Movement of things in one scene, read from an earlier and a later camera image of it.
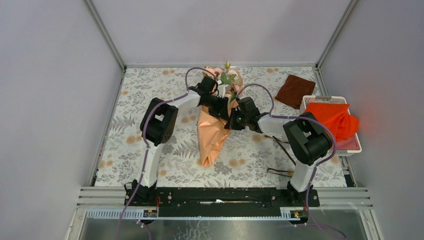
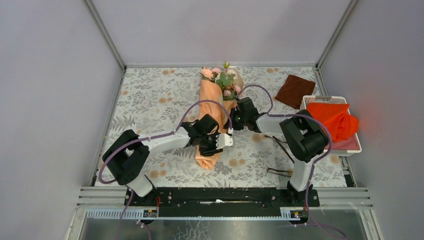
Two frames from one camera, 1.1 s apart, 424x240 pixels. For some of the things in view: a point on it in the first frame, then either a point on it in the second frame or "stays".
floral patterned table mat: [251, 158] stays
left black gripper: [219, 110] to [213, 150]
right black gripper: [231, 124] stays
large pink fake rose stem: [216, 71] stays
